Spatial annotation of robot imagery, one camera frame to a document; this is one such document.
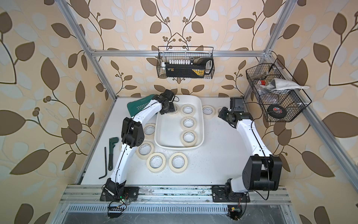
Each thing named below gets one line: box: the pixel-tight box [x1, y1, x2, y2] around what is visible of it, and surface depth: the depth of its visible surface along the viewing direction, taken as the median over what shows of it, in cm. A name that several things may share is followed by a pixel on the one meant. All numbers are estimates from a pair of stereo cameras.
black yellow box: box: [165, 63, 207, 78], surface depth 86 cm
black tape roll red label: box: [267, 104, 288, 119], surface depth 73 cm
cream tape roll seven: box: [146, 152, 166, 172], surface depth 86 cm
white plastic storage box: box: [154, 94, 205, 151], surface depth 101 cm
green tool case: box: [126, 94, 155, 118], surface depth 113 cm
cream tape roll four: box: [136, 140, 155, 161], surface depth 88 cm
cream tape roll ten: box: [180, 116, 197, 131], surface depth 104 cm
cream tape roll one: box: [168, 152, 188, 173], surface depth 86 cm
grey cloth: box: [264, 78, 310, 91], surface depth 63 cm
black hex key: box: [98, 146, 108, 180], surface depth 88 cm
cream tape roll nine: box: [180, 104, 196, 116], surface depth 113 cm
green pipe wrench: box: [108, 136, 119, 171], surface depth 93 cm
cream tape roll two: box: [180, 129, 197, 147], surface depth 97 cm
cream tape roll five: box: [202, 105, 216, 119], surface depth 110 cm
